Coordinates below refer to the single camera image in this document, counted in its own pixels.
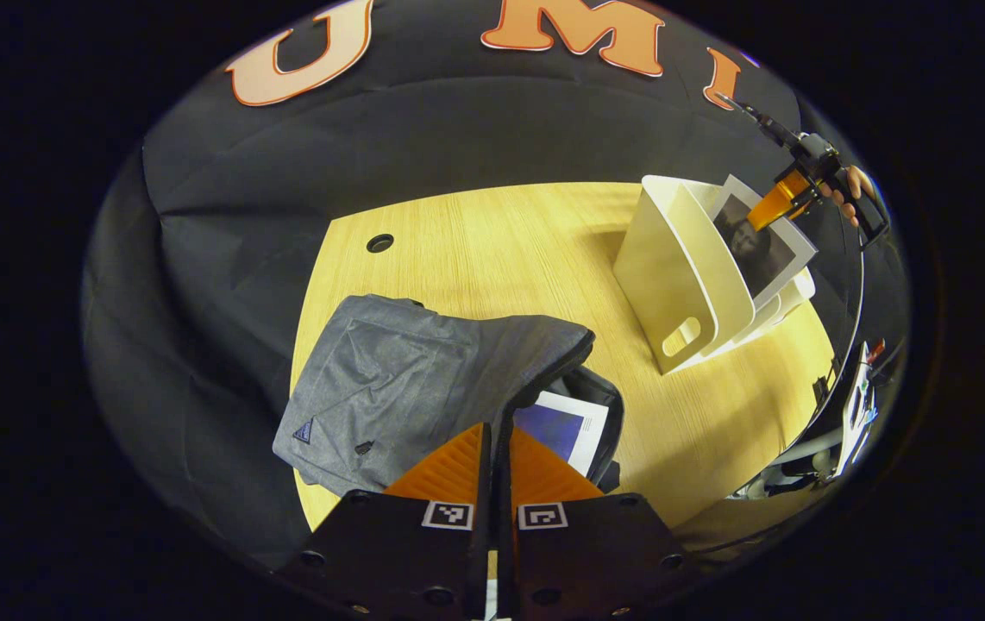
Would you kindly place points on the white plastic bookshelf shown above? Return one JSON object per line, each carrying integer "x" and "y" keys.
{"x": 674, "y": 259}

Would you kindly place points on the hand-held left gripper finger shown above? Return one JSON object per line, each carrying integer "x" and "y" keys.
{"x": 505, "y": 483}
{"x": 484, "y": 483}

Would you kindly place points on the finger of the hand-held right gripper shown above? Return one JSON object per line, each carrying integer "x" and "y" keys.
{"x": 777, "y": 203}

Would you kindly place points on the grey book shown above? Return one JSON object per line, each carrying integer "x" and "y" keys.
{"x": 760, "y": 259}

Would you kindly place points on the blue book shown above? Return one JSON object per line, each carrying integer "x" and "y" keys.
{"x": 557, "y": 427}

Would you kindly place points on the grey schoolbag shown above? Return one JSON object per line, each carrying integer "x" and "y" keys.
{"x": 406, "y": 371}

